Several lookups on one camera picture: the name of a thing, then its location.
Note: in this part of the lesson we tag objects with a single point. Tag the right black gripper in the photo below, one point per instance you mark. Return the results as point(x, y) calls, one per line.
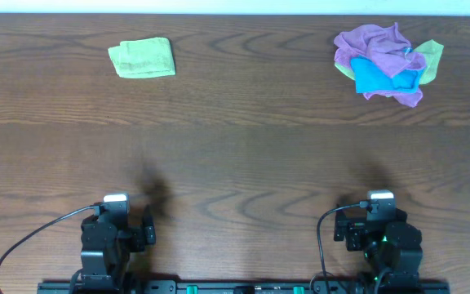
point(352, 229)

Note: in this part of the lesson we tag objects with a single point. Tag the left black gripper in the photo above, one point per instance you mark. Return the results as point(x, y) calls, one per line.
point(140, 238)

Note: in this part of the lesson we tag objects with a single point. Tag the purple microfiber cloth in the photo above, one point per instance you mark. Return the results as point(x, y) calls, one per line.
point(369, 37)

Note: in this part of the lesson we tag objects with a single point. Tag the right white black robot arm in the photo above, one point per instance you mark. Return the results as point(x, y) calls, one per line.
point(390, 245)

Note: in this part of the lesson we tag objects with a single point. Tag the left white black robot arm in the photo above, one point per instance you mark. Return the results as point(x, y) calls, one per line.
point(107, 243)

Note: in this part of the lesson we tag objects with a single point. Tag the blue cloth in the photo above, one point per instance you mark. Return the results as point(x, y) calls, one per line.
point(387, 70)

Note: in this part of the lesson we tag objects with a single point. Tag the folded green cloth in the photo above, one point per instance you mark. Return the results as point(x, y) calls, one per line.
point(146, 58)

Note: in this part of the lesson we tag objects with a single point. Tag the green cloth in pile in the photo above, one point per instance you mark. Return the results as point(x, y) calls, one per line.
point(431, 51)

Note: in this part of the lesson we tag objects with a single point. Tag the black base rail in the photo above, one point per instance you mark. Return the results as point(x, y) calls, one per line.
point(172, 287)

